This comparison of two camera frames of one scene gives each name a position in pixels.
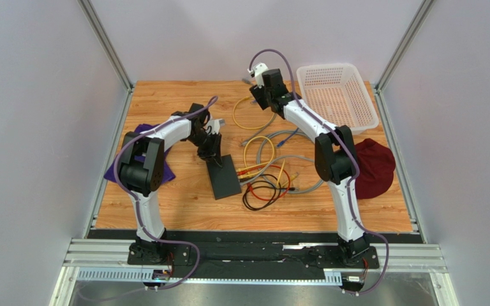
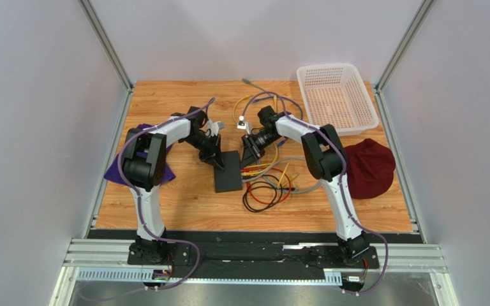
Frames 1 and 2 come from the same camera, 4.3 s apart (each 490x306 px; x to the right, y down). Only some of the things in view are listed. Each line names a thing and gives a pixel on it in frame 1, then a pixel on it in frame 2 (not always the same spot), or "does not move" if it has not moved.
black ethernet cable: x=245 y=190 does not move
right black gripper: x=259 y=97 -> x=251 y=146
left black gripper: x=214 y=151 does not move
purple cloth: x=168 y=171 does not move
